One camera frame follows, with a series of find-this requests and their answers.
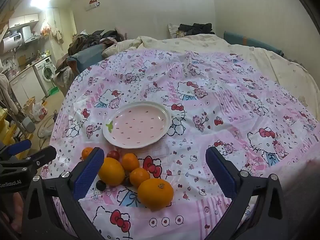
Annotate white red plastic bag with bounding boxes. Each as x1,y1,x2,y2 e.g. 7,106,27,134
32,100,48,122

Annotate large smooth orange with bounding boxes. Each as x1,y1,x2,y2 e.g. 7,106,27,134
98,157,126,187

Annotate teal blue cushion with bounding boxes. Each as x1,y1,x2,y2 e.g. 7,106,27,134
68,44,108,74

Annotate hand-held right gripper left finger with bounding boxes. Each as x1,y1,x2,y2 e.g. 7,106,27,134
21,147,105,240

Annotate blue rolled mat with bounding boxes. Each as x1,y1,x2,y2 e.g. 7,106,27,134
223,31,285,57

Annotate pink cartoon cat printed cloth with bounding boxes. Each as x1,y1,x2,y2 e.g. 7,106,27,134
40,47,320,240

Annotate cream printed quilt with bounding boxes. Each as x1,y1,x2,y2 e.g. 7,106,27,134
101,34,320,120

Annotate silver range hood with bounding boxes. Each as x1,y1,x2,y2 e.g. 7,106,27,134
19,26,41,44

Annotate pile of dark clothes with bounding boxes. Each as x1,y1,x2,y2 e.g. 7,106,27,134
67,29,125,55

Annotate person's left forearm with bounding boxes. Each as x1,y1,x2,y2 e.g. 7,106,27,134
7,194,27,233

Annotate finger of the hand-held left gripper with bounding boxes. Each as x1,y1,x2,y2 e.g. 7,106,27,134
0,139,32,160
0,145,57,178

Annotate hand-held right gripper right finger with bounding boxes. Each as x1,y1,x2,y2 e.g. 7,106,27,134
202,146,294,240

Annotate printed pillow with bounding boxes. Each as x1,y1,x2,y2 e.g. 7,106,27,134
168,23,191,39

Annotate yellow plastic stool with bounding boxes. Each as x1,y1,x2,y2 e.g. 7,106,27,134
0,107,16,143

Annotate red white wall hook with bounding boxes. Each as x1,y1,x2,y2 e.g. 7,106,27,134
85,0,101,12

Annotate orange hanging plastic bag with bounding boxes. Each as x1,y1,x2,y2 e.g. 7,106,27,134
40,21,52,37

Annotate white washing machine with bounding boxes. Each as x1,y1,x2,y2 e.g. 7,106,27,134
33,56,57,97

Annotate white wall cabinets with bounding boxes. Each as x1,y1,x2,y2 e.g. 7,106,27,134
9,13,40,29

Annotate dark folded clothes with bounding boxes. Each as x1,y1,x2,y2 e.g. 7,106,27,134
178,23,215,37

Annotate white water heater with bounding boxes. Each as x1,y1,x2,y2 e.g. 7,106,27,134
0,32,25,54

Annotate grey plastic box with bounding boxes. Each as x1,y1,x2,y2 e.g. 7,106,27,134
22,116,36,134

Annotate small tangerine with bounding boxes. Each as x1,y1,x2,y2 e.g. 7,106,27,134
129,167,151,188
120,153,140,172
82,147,94,160

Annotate white kitchen counter cabinet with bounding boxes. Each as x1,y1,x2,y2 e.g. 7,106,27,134
9,66,47,105

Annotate large orange with stem mark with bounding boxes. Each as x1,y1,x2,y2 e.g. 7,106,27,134
137,178,174,211

